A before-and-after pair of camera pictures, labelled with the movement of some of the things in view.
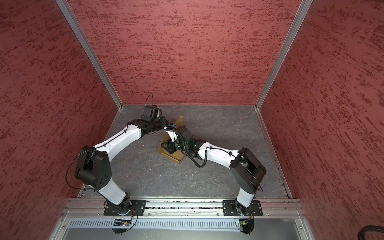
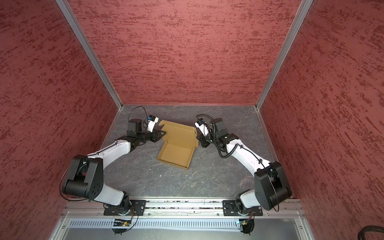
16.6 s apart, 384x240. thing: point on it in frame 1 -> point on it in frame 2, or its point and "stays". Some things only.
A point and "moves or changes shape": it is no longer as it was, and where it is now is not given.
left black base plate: (138, 208) stays
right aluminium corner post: (302, 11) stays
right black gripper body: (178, 145) -> (211, 139)
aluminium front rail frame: (92, 208) stays
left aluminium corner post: (91, 52) stays
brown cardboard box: (177, 157) moves or changes shape
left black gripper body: (159, 124) -> (146, 135)
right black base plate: (229, 208) stays
